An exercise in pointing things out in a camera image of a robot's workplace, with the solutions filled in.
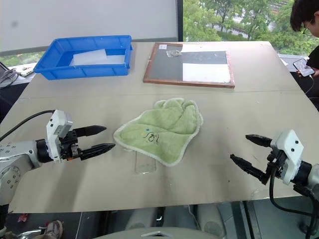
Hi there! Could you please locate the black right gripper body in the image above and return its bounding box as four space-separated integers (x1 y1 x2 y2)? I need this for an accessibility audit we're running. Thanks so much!
265 147 288 177

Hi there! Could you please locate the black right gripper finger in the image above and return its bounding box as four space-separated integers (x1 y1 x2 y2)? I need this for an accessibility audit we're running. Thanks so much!
245 134 274 148
229 153 270 186

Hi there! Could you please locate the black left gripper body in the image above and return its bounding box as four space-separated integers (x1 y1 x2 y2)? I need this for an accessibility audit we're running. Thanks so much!
59 128 83 161

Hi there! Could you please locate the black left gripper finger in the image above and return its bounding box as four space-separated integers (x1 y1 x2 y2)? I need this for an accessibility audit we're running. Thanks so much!
79 143 117 161
72 125 108 138

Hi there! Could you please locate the blue plastic bin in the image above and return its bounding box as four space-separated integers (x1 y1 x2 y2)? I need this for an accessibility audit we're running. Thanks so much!
33 34 134 81

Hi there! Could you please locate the green paw-shaped towel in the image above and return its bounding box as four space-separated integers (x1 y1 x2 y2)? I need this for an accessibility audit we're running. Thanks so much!
113 98 204 167

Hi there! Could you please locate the grey rounded shape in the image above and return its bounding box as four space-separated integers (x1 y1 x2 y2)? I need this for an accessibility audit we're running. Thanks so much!
124 207 157 231
196 203 226 239

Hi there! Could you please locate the grey pink sneaker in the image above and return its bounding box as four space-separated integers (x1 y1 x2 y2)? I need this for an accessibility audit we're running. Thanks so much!
43 220 64 239

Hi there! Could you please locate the black smartphone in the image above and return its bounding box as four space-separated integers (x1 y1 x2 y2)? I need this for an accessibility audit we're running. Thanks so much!
293 59 316 78

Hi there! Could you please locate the small white green gadget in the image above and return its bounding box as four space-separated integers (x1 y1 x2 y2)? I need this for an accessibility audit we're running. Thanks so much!
19 66 34 77

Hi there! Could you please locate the white paper sheet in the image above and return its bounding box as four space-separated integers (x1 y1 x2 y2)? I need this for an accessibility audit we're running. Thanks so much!
182 62 231 83

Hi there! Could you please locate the wood-framed black board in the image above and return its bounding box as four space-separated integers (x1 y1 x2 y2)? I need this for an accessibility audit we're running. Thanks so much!
143 41 236 89

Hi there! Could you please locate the person with black hair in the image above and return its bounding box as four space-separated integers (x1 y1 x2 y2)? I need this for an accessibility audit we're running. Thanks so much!
290 0 319 113

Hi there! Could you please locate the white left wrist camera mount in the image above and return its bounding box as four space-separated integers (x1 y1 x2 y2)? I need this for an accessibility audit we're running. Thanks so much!
45 109 74 164

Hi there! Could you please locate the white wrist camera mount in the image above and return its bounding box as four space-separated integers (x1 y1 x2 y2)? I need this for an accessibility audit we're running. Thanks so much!
270 129 305 186
45 109 74 164

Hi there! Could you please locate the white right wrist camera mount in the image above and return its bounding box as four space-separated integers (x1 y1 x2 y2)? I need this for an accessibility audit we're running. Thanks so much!
270 129 305 186

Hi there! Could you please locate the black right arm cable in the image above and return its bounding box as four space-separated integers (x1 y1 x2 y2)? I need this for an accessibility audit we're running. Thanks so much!
269 166 319 239

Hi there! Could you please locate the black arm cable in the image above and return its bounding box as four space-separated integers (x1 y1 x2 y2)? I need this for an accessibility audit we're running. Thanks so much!
269 166 319 239
0 110 56 142

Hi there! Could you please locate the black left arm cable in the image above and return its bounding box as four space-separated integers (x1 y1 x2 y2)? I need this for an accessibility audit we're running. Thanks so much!
0 110 56 142

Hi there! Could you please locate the thin white floor cable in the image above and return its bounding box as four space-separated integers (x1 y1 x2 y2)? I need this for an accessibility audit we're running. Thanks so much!
187 204 200 230

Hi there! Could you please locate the thin white charging cable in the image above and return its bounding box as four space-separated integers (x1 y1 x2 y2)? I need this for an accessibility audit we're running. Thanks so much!
305 74 316 97

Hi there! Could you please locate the grey cable bundle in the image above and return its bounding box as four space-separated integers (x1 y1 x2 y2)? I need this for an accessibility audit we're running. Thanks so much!
0 68 19 88

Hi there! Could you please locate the dark window frame pillar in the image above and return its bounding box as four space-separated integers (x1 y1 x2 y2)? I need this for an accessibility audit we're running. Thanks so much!
175 0 184 42

